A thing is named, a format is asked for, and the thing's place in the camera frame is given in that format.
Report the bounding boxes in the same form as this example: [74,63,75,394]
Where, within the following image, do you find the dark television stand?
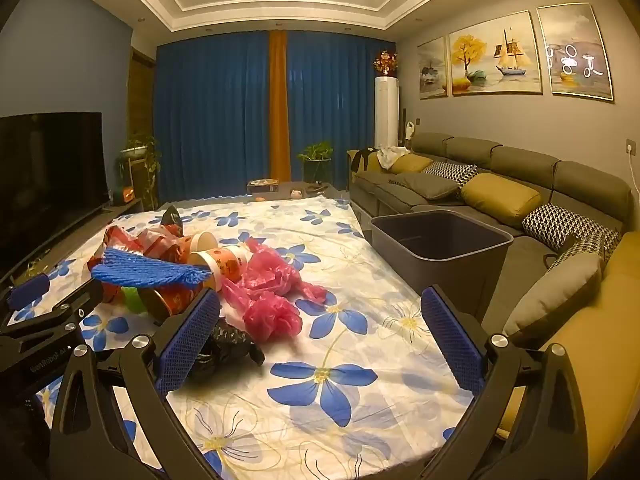
[0,197,145,291]

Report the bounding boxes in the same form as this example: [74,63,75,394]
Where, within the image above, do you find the blue floral bed sheet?
[10,195,481,480]

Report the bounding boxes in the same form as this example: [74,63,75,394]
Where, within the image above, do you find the red white plastic bag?
[89,225,193,306]

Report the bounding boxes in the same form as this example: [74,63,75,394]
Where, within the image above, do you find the tall grey framed painting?
[536,2,615,101]

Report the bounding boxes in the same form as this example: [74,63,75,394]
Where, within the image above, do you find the small grey cushion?
[400,172,461,201]

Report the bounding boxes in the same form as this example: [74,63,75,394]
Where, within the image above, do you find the red gold flower decoration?
[373,50,398,79]

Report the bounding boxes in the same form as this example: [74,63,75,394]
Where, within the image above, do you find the black television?
[0,112,104,273]

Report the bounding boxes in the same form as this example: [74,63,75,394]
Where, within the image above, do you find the white paper cup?
[186,231,223,266]

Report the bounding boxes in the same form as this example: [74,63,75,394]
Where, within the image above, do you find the trailing vine potted plant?
[119,132,162,196]

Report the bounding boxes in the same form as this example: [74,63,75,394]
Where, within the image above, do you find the metal plant stand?
[120,155,158,211]

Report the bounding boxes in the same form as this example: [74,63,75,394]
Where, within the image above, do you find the pink plastic bag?
[220,237,328,345]

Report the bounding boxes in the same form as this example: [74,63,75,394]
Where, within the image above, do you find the glass coffee table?
[245,182,351,203]

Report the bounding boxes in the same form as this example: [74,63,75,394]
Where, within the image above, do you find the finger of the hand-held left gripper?
[0,279,108,356]
[0,274,52,328]

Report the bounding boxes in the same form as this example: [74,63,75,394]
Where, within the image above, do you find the large grey cushion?
[502,252,603,351]

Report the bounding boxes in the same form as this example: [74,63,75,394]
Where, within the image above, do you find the white crumpled clothes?
[376,145,411,168]

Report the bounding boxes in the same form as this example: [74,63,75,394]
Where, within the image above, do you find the white standing air conditioner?
[374,76,401,147]

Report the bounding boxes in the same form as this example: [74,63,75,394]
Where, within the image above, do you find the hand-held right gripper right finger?
[400,285,591,480]

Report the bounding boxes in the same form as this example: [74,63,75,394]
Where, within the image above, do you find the small yellow cushion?
[389,154,434,175]

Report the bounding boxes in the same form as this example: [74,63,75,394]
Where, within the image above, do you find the large yellow cushion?
[460,172,543,228]

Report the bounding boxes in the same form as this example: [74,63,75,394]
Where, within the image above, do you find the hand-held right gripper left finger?
[50,287,236,480]

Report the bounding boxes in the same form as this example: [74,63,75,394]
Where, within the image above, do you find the blue curtain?
[156,30,273,206]
[286,30,396,191]

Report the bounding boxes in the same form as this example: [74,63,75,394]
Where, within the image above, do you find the small grey framed painting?
[417,36,449,100]

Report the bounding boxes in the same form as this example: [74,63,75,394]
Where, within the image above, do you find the grey plastic bin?
[370,210,515,321]

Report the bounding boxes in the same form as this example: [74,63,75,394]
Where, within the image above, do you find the brown wooden panel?
[127,46,157,196]

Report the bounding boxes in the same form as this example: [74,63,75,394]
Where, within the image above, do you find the blue foam net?
[91,246,217,291]

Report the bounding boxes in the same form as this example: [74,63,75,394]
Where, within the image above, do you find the grey yellow sectional sofa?
[347,132,640,480]

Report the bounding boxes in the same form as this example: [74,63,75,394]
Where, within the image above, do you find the orange curtain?
[269,30,292,183]

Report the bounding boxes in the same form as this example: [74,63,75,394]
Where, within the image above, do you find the red cylindrical canister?
[137,285,211,322]

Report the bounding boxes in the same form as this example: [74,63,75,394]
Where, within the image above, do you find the wide sailboat framed painting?
[448,10,543,97]

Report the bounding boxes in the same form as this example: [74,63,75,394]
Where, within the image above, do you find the orange print paper cup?
[187,246,253,293]

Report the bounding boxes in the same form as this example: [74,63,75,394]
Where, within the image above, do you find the black white patterned cushion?
[522,205,621,253]
[547,232,608,273]
[424,161,480,187]

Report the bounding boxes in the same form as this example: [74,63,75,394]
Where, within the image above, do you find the black plastic bag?
[192,317,266,376]
[159,205,185,236]

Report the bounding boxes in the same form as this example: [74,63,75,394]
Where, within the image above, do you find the leafy plant dark pot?
[296,141,334,184]

